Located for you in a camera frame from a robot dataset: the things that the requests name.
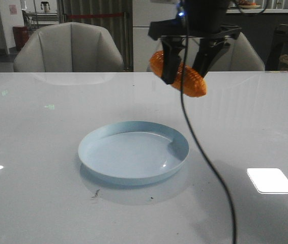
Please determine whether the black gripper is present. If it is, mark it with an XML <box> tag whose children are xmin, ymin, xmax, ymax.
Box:
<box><xmin>148</xmin><ymin>0</ymin><xmax>241</xmax><ymax>84</ymax></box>

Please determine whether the orange plastic corn cob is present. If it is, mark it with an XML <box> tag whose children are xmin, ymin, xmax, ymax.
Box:
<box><xmin>149</xmin><ymin>50</ymin><xmax>207</xmax><ymax>97</ymax></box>

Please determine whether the light blue round plate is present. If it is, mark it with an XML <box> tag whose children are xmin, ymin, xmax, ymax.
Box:
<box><xmin>78</xmin><ymin>121</ymin><xmax>189</xmax><ymax>186</ymax></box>

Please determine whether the right beige upholstered chair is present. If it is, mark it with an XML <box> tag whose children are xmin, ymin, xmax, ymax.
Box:
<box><xmin>147</xmin><ymin>33</ymin><xmax>265</xmax><ymax>72</ymax></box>

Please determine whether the beige upholstered chair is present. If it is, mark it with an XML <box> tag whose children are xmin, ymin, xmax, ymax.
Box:
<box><xmin>147</xmin><ymin>33</ymin><xmax>265</xmax><ymax>72</ymax></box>
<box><xmin>13</xmin><ymin>22</ymin><xmax>124</xmax><ymax>73</ymax></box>

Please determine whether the white cabinet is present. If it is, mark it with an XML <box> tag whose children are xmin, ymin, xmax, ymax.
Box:
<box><xmin>132</xmin><ymin>0</ymin><xmax>178</xmax><ymax>72</ymax></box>

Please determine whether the fruit bowl on counter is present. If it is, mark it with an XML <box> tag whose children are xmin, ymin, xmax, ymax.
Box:
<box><xmin>233</xmin><ymin>0</ymin><xmax>261</xmax><ymax>10</ymax></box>

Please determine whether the grey counter with white top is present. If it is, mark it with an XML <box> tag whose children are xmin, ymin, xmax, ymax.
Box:
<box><xmin>225</xmin><ymin>9</ymin><xmax>288</xmax><ymax>68</ymax></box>

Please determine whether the red barrier belt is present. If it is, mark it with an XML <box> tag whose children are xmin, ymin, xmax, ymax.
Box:
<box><xmin>66</xmin><ymin>12</ymin><xmax>124</xmax><ymax>19</ymax></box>

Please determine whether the left beige upholstered chair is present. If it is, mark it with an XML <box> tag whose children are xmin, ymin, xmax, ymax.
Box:
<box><xmin>13</xmin><ymin>22</ymin><xmax>124</xmax><ymax>73</ymax></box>

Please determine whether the background folding table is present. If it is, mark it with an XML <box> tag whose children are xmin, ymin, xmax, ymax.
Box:
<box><xmin>22</xmin><ymin>10</ymin><xmax>59</xmax><ymax>31</ymax></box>

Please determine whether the red trash bin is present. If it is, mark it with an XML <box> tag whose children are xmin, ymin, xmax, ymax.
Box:
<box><xmin>12</xmin><ymin>25</ymin><xmax>29</xmax><ymax>51</ymax></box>

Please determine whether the metal barrier post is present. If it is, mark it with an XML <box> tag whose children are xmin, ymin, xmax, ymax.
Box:
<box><xmin>123</xmin><ymin>12</ymin><xmax>132</xmax><ymax>71</ymax></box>

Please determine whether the black cable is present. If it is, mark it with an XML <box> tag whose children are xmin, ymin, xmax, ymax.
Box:
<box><xmin>179</xmin><ymin>0</ymin><xmax>237</xmax><ymax>244</ymax></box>

